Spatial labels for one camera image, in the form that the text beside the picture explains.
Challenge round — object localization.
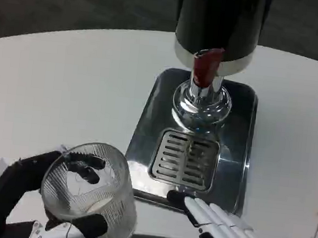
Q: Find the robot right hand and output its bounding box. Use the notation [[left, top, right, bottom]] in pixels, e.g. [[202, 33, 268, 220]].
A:
[[162, 190, 318, 238]]

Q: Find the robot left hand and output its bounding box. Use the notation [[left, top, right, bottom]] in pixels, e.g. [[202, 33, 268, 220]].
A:
[[0, 138, 117, 238]]

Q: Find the clear ribbed glass cup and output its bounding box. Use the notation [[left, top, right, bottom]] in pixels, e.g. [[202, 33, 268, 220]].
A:
[[35, 137, 145, 238]]

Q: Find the steel drip tray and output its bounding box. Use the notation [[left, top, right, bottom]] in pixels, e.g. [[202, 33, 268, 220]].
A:
[[120, 63, 261, 220]]

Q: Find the slotted steel drip grid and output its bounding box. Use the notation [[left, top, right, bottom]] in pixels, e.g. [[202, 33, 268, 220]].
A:
[[147, 126, 223, 193]]

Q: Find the black steel drink dispenser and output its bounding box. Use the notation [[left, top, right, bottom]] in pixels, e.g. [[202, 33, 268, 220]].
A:
[[165, 0, 263, 135]]

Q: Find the red tap handle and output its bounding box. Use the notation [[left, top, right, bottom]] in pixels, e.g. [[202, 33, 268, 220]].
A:
[[190, 45, 226, 90]]

